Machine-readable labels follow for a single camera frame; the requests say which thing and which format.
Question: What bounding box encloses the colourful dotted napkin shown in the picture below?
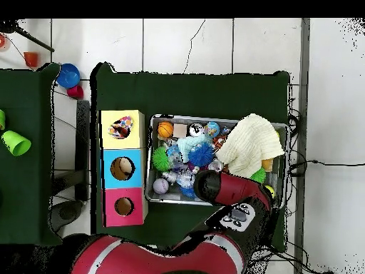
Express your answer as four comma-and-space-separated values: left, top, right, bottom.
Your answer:
107, 115, 134, 140

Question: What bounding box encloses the silver mesh bin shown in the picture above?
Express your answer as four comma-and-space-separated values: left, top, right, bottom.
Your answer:
145, 113, 289, 210

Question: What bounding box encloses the wooden box with three holes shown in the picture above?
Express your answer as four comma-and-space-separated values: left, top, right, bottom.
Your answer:
98, 109, 149, 228

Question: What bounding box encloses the light blue cloth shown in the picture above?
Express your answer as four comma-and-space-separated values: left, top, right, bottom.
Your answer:
176, 133, 213, 163

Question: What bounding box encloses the blue spiky ball with eyes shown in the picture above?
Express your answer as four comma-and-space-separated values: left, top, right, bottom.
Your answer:
187, 141, 215, 168

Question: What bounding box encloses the green spiky ball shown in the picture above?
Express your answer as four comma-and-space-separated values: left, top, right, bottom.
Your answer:
151, 146, 172, 172

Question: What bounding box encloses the orange basketball toy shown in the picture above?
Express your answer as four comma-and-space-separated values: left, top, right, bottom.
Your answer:
157, 121, 174, 139

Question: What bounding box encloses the small globe ball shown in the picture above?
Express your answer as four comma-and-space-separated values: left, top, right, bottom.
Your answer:
203, 121, 221, 138

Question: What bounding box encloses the white baseball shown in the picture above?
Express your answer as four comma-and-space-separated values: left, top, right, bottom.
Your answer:
153, 178, 170, 195

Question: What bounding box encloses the dark green tablecloth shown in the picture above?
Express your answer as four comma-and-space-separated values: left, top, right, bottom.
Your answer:
90, 61, 292, 253

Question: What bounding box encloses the cream waffle cloth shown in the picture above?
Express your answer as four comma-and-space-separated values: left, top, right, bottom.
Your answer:
215, 113, 285, 179

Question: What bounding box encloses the black upright board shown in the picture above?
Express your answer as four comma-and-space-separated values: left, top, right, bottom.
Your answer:
76, 99, 91, 202

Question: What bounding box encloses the red cup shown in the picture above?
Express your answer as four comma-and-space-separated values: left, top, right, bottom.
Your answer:
66, 84, 85, 100

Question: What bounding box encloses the black floor stand base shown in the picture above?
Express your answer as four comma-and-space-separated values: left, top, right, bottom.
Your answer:
50, 199, 84, 229

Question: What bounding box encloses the blue bowl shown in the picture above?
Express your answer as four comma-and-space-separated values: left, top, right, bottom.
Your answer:
56, 63, 81, 89

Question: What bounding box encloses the green cloth side table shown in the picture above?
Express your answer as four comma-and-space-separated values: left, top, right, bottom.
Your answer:
0, 62, 65, 248

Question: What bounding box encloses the orange cup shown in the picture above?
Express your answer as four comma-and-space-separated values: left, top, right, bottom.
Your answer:
23, 51, 39, 69

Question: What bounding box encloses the black tripod pole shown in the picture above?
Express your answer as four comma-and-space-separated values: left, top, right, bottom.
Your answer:
0, 19, 56, 53

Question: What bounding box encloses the black cable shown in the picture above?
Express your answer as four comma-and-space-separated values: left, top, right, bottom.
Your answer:
287, 158, 365, 179

